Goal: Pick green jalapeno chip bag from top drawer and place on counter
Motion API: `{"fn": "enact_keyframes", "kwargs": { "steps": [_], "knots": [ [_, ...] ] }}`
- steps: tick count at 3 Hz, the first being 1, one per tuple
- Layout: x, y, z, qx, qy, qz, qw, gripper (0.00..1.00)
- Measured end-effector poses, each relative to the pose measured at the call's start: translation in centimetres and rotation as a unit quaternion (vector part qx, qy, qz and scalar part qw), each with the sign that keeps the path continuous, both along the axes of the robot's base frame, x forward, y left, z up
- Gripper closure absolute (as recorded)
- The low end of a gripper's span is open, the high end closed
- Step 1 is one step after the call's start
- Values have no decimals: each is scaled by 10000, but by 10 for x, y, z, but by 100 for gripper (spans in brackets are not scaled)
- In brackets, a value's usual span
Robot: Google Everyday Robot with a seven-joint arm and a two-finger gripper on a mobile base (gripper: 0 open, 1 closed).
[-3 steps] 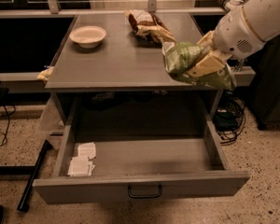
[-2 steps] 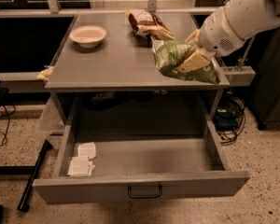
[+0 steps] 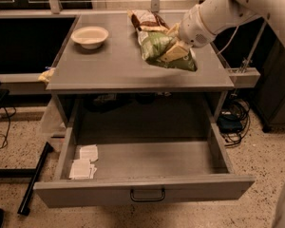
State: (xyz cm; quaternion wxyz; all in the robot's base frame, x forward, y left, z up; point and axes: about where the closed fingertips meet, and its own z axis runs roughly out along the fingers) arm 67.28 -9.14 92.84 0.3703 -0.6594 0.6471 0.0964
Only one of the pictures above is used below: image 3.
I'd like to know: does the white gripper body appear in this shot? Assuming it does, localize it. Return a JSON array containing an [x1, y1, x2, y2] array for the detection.
[[179, 5, 216, 48]]

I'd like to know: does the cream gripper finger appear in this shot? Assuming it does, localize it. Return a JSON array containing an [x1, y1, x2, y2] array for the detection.
[[160, 41, 191, 63], [166, 23, 180, 37]]

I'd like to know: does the green jalapeno chip bag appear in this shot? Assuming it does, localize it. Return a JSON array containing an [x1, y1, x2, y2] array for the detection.
[[137, 31, 196, 71]]

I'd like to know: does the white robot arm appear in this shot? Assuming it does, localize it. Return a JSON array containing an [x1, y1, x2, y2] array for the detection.
[[177, 0, 285, 48]]

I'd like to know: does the brown chip bag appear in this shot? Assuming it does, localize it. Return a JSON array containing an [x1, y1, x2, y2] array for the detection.
[[127, 9, 169, 32]]

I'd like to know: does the grey counter cabinet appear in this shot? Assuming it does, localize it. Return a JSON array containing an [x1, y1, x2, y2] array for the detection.
[[47, 13, 234, 122]]

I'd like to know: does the grey open drawer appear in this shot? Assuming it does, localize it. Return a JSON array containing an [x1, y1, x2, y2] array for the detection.
[[32, 93, 256, 209]]

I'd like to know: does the metal support rod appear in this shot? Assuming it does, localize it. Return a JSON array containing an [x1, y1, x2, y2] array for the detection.
[[238, 21, 267, 73]]

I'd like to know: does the white paper bowl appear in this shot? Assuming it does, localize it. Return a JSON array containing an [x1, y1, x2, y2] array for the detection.
[[71, 27, 109, 49]]

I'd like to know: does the blue box on floor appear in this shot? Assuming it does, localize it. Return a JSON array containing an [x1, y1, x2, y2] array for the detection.
[[217, 115, 243, 133]]

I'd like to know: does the white paper packet upper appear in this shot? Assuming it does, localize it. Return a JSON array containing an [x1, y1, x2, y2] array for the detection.
[[79, 144, 98, 162]]

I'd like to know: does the white paper packets lower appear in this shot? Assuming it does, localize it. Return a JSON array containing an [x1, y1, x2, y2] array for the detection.
[[69, 160, 97, 180]]

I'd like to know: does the white power cable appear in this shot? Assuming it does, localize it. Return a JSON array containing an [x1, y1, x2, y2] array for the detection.
[[216, 26, 240, 56]]

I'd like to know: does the black cable bundle right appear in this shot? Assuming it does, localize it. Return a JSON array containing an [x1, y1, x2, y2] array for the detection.
[[219, 98, 251, 148]]

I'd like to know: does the yellow sponge on rail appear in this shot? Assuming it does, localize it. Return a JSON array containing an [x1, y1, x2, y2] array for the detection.
[[38, 68, 55, 83]]

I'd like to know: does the black drawer handle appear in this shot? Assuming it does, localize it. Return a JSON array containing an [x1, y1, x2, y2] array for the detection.
[[130, 189, 165, 202]]

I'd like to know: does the black floor cables left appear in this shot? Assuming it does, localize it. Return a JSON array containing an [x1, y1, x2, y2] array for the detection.
[[0, 106, 17, 155]]

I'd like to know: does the black metal frame leg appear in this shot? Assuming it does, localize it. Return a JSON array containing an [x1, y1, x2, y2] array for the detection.
[[17, 142, 53, 216]]

